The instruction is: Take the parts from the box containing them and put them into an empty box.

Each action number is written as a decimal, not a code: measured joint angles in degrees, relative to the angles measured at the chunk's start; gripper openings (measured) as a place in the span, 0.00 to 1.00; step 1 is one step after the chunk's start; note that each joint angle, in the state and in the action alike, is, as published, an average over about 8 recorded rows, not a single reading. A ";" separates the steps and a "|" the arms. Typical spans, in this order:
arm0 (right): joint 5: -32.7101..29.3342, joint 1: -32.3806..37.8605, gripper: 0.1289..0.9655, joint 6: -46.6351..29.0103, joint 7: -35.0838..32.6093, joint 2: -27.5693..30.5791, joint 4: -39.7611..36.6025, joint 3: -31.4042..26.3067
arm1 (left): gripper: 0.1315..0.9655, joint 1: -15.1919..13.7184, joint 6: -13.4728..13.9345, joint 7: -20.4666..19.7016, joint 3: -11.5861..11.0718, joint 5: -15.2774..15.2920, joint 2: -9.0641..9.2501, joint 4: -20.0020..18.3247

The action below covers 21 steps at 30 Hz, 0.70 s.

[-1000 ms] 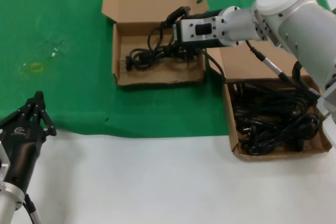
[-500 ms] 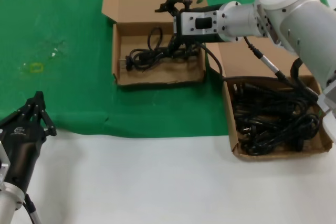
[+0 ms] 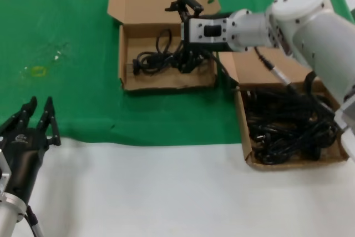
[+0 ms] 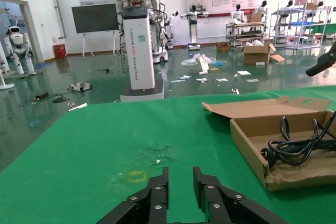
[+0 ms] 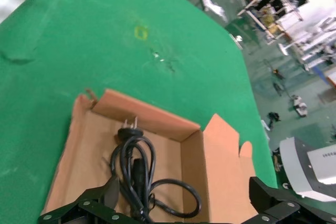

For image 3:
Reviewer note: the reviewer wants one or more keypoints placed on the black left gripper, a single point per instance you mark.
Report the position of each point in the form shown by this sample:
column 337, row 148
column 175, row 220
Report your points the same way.
column 22, row 159

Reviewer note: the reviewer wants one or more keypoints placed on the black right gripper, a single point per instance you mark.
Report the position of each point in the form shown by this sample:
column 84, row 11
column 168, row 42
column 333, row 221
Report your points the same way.
column 208, row 47

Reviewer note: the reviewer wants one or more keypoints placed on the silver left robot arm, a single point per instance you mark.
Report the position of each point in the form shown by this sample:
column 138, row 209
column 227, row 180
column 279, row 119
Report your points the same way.
column 11, row 212

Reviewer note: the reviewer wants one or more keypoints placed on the open cardboard box with lid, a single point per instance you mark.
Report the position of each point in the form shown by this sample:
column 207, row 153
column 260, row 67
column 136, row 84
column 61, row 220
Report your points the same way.
column 255, row 67
column 155, row 79

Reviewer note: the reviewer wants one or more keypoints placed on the green table cloth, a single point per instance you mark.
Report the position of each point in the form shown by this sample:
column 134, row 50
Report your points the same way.
column 55, row 12

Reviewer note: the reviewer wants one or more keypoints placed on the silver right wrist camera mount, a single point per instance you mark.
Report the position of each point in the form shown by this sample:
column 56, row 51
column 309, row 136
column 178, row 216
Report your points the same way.
column 199, row 30

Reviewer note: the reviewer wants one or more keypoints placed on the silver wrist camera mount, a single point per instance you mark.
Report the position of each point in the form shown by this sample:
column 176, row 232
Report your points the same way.
column 3, row 170
column 199, row 30

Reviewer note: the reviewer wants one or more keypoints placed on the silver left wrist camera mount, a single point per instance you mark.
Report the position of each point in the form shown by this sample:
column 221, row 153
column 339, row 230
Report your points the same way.
column 3, row 170

